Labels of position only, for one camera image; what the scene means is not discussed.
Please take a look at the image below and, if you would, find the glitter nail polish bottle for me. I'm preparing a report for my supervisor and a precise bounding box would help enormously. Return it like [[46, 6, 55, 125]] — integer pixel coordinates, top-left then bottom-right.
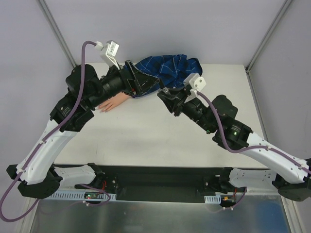
[[161, 87, 170, 95]]

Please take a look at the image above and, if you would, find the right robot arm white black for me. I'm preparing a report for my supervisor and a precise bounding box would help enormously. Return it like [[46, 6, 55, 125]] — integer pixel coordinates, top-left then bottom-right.
[[157, 86, 311, 201]]

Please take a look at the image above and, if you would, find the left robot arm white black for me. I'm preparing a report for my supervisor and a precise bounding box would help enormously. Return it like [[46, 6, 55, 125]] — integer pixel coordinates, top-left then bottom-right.
[[7, 61, 164, 199]]

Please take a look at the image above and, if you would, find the mannequin hand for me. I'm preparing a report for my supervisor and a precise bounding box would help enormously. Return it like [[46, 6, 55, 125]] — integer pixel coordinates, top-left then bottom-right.
[[97, 93, 132, 113]]

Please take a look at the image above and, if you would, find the blue plaid shirt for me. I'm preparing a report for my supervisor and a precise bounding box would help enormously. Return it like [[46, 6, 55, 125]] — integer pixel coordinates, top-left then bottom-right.
[[135, 54, 203, 88]]

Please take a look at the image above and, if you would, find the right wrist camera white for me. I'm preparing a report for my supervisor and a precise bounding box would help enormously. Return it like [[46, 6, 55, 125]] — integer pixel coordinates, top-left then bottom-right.
[[183, 73, 206, 103]]

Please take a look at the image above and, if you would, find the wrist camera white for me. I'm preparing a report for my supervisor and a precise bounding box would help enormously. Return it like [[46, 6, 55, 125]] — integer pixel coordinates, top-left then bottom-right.
[[183, 73, 206, 103], [95, 40, 120, 70]]

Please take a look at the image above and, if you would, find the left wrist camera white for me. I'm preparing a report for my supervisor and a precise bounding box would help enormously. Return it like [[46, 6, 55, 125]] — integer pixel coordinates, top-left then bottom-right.
[[95, 40, 120, 70]]

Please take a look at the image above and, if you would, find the right aluminium frame post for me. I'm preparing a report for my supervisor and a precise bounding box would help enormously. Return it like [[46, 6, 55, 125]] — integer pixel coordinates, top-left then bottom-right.
[[244, 0, 294, 72]]

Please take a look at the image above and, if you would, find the aluminium frame post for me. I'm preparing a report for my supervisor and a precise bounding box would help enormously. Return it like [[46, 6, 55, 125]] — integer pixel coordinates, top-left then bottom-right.
[[36, 0, 77, 68], [244, 0, 294, 72]]

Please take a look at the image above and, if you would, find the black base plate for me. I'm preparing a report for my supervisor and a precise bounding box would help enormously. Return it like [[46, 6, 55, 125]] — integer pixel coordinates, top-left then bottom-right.
[[53, 164, 236, 203]]

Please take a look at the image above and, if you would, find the left aluminium frame post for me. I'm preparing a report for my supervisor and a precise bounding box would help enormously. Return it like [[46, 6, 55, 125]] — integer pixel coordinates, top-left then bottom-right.
[[36, 0, 77, 68]]

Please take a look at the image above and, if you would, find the right white cable duct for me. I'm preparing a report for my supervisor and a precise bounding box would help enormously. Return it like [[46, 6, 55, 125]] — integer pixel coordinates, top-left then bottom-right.
[[204, 194, 222, 204]]

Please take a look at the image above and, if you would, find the white cable duct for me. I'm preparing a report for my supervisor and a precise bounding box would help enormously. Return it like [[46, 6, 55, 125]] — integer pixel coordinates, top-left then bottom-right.
[[204, 194, 222, 204], [46, 190, 117, 201]]

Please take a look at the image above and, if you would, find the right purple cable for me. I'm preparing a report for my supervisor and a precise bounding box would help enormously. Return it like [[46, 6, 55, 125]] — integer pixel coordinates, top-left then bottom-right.
[[196, 91, 311, 174]]

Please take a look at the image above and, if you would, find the left white cable duct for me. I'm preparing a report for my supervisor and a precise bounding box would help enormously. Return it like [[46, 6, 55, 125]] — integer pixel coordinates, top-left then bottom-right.
[[46, 190, 117, 201]]

